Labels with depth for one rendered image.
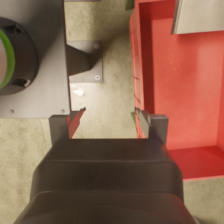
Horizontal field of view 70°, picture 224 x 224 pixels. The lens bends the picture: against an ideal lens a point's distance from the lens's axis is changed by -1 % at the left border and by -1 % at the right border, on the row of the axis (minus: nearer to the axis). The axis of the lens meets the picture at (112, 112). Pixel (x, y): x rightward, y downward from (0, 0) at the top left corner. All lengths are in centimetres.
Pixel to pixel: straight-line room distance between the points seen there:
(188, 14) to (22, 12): 35
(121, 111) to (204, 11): 98
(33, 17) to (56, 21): 4
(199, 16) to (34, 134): 138
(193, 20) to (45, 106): 40
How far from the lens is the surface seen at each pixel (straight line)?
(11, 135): 164
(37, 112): 39
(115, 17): 130
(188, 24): 48
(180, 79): 78
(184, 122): 83
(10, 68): 31
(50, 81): 37
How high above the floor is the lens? 126
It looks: 74 degrees down
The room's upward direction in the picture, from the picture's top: 180 degrees counter-clockwise
